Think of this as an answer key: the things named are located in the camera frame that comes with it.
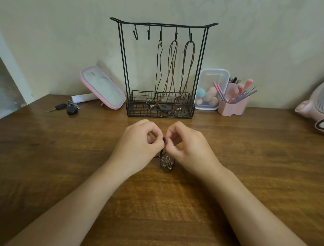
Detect person's right hand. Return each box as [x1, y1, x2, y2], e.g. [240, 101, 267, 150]
[165, 121, 225, 176]

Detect person's left hand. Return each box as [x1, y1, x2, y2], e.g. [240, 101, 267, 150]
[109, 119, 165, 178]

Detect flower pendant cord necklace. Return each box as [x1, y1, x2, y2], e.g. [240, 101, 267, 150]
[148, 137, 176, 174]

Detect person's right forearm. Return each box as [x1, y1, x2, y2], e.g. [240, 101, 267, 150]
[187, 165, 308, 246]

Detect person's left forearm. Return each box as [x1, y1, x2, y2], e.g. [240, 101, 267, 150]
[5, 162, 132, 246]

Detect pink desk organizer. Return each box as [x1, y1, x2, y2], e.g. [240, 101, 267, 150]
[217, 82, 250, 117]

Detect pink framed mirror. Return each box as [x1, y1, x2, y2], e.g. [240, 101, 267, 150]
[80, 66, 126, 110]

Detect clear plastic container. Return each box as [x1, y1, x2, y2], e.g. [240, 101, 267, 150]
[194, 68, 230, 111]

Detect black car key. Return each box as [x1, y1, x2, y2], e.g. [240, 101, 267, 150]
[46, 103, 68, 113]

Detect pink desk fan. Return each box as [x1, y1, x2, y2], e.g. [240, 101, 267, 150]
[295, 82, 324, 131]

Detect black wire jewelry stand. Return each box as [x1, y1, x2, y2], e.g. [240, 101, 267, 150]
[110, 17, 219, 119]

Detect pink handled makeup brushes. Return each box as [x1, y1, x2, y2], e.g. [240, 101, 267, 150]
[213, 81, 224, 102]

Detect brown cord necklace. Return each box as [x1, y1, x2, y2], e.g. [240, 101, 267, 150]
[174, 40, 195, 116]
[162, 39, 179, 115]

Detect black cord necklace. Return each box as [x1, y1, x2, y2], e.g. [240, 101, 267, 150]
[149, 39, 169, 111]

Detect silver handled makeup brushes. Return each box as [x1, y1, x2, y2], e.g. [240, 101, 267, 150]
[228, 85, 258, 104]

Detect white strap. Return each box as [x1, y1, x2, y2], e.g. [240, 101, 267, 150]
[71, 93, 100, 103]

